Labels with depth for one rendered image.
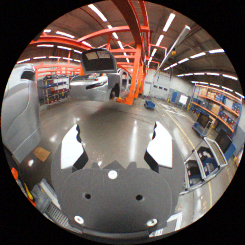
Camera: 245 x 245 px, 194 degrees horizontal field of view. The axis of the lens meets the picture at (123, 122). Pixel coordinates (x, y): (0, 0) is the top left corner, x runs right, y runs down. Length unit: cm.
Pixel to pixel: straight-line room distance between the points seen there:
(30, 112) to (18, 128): 22
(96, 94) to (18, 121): 177
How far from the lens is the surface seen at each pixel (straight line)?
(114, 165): 105
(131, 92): 280
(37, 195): 160
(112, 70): 283
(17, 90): 94
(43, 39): 354
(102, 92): 201
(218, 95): 1067
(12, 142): 105
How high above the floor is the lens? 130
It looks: 30 degrees down
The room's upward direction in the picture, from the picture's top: 9 degrees clockwise
